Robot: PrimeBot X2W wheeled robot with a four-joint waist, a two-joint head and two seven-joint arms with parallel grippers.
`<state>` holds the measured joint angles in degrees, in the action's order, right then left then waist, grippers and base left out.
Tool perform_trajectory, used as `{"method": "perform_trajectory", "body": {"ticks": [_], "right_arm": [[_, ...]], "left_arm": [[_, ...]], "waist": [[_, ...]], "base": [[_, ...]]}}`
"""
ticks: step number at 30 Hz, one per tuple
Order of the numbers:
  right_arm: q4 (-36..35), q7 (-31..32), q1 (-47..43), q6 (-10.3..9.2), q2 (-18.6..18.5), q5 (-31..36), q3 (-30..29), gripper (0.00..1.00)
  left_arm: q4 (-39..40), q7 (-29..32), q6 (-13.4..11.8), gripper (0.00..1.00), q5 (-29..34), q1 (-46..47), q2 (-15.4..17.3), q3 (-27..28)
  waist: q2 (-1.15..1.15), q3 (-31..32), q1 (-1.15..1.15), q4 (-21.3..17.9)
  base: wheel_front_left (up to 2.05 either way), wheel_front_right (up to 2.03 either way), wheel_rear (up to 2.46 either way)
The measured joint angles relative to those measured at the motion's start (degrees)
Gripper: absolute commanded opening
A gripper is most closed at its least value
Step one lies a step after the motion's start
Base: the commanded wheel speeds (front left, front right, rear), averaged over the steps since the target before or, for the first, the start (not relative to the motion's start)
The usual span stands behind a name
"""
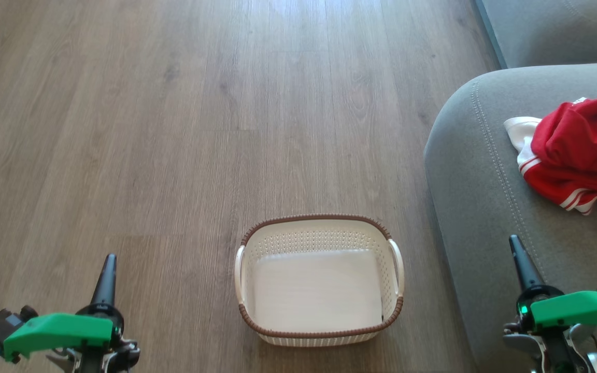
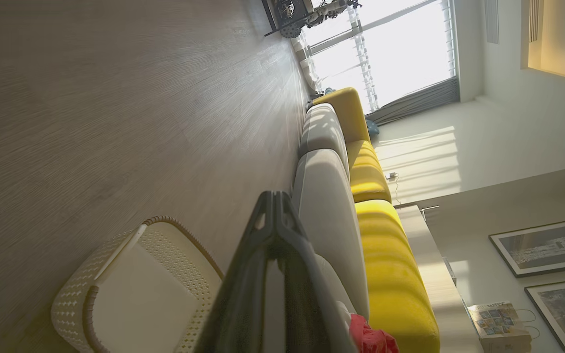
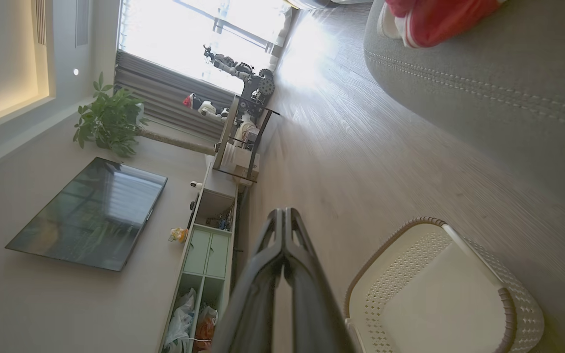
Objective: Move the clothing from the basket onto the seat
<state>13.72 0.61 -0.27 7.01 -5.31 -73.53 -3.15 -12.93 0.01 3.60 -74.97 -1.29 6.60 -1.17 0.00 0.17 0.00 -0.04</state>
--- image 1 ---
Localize red shorts white stripes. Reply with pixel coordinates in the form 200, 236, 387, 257
531, 96, 597, 186

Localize red jersey white sleeve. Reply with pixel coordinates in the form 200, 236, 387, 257
504, 116, 597, 239

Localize grey fabric sofa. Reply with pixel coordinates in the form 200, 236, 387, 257
424, 61, 597, 373

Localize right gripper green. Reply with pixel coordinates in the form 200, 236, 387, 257
508, 234, 597, 333

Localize white laundry basket brown rim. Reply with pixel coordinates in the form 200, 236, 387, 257
234, 213, 406, 347

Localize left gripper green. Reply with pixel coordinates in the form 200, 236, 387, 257
2, 253, 125, 362

